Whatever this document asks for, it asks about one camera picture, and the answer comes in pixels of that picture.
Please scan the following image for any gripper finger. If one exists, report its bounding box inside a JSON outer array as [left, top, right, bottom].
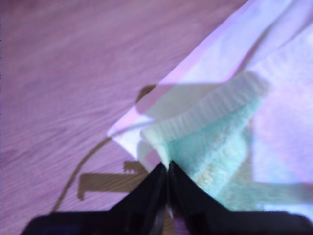
[[107, 163, 168, 213], [168, 160, 229, 213]]

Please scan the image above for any white pastel striped tea towel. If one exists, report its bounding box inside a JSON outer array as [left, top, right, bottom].
[[107, 0, 313, 213]]

